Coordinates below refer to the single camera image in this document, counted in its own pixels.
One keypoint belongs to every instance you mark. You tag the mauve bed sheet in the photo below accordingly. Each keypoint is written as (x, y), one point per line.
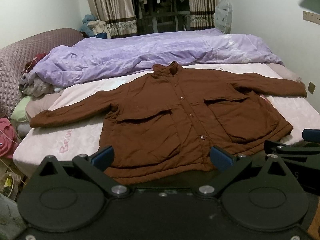
(285, 73)

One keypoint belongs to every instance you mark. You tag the blue and beige clothes pile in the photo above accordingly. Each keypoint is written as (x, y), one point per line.
(92, 27)

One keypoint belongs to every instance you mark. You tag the right beige patterned curtain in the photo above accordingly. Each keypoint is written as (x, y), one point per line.
(201, 14)

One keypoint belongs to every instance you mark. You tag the pink printed bed blanket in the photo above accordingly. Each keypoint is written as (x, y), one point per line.
(68, 141)

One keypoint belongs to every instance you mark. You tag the beige patterned curtain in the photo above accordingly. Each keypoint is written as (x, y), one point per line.
(118, 15)
(201, 14)

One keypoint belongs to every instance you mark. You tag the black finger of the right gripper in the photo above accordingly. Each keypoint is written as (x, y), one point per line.
(311, 135)
(305, 156)

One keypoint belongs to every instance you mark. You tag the grey clothes by headboard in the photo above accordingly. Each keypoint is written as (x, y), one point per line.
(35, 87)

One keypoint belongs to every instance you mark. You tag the wall socket plate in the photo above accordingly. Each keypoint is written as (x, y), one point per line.
(311, 87)

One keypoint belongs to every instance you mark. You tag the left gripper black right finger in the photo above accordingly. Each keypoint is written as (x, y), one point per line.
(230, 167)

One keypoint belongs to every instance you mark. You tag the mauve quilted headboard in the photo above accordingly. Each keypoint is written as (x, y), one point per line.
(16, 55)

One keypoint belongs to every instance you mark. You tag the purple quilt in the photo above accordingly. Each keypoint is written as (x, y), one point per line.
(100, 58)

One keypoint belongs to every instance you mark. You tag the brown padded jacket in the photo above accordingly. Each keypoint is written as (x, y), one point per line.
(165, 122)

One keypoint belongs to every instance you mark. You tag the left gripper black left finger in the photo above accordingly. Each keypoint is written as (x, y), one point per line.
(95, 165)

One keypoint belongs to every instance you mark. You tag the beige wall strip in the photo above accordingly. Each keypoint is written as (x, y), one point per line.
(311, 17)

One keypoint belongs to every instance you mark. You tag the left beige patterned curtain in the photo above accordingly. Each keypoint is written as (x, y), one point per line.
(118, 15)

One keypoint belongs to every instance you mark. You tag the light green pillow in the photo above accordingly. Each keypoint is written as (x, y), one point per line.
(19, 115)

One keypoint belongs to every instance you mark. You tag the pink bag beside bed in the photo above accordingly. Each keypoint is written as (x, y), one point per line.
(8, 139)

